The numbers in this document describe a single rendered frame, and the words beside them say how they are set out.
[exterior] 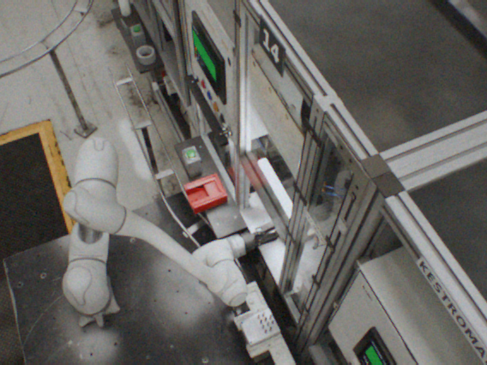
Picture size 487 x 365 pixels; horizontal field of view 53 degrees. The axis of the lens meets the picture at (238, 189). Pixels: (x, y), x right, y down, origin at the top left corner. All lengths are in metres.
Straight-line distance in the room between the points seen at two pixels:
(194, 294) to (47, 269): 0.69
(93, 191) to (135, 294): 0.81
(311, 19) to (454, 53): 0.33
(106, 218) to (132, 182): 1.78
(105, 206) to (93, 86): 2.46
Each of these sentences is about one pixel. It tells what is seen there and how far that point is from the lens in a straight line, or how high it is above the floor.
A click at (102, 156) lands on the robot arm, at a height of 1.48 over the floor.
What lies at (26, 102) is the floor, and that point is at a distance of 4.02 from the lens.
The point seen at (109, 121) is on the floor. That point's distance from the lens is 3.70.
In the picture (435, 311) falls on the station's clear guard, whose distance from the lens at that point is 0.98.
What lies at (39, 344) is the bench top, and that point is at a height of 0.68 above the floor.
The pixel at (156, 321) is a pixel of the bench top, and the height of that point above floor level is 0.68.
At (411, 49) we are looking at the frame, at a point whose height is 2.01.
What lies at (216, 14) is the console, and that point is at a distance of 1.52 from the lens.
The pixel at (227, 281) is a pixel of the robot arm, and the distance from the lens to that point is 1.77.
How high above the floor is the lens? 2.78
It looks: 59 degrees down
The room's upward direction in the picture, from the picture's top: 1 degrees counter-clockwise
